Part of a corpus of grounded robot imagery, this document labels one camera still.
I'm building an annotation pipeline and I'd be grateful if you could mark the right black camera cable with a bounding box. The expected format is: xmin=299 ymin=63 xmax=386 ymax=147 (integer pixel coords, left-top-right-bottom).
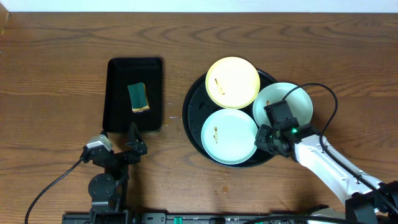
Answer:
xmin=242 ymin=82 xmax=398 ymax=224

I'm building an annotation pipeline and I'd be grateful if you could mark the pale green plate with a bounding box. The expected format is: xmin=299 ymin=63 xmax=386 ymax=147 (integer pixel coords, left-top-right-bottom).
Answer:
xmin=252 ymin=82 xmax=313 ymax=126

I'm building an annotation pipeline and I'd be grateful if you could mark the green yellow sponge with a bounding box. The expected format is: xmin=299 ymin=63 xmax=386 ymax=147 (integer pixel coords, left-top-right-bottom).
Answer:
xmin=127 ymin=82 xmax=150 ymax=113

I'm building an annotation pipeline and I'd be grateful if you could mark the light blue plate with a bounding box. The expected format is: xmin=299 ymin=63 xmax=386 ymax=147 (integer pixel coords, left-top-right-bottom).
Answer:
xmin=201 ymin=109 xmax=258 ymax=165

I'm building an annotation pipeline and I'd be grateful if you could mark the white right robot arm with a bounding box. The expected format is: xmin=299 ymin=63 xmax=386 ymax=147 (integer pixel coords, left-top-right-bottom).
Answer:
xmin=255 ymin=121 xmax=397 ymax=223

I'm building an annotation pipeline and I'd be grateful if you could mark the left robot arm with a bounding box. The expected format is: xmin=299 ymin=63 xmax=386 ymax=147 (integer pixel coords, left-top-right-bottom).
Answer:
xmin=80 ymin=122 xmax=147 ymax=223

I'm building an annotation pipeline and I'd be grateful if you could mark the round black tray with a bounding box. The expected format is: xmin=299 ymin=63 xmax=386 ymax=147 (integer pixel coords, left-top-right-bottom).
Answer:
xmin=182 ymin=74 xmax=274 ymax=168

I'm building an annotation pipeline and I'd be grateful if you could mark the black camera cable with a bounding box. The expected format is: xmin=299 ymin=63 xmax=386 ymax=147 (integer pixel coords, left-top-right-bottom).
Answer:
xmin=242 ymin=82 xmax=398 ymax=224
xmin=24 ymin=157 xmax=85 ymax=224

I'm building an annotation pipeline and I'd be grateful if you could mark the rectangular black tray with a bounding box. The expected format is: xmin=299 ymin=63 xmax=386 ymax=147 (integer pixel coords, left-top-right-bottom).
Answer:
xmin=103 ymin=57 xmax=163 ymax=133

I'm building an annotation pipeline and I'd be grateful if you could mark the yellow plate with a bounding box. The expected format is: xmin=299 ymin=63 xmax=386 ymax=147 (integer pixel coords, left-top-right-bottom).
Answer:
xmin=205 ymin=57 xmax=261 ymax=109

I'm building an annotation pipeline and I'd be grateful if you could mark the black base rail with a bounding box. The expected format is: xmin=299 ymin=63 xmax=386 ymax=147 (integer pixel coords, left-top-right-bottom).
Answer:
xmin=61 ymin=212 xmax=330 ymax=224

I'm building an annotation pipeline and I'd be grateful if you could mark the left black camera cable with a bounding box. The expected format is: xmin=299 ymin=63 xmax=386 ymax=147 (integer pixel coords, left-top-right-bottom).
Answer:
xmin=24 ymin=157 xmax=85 ymax=224

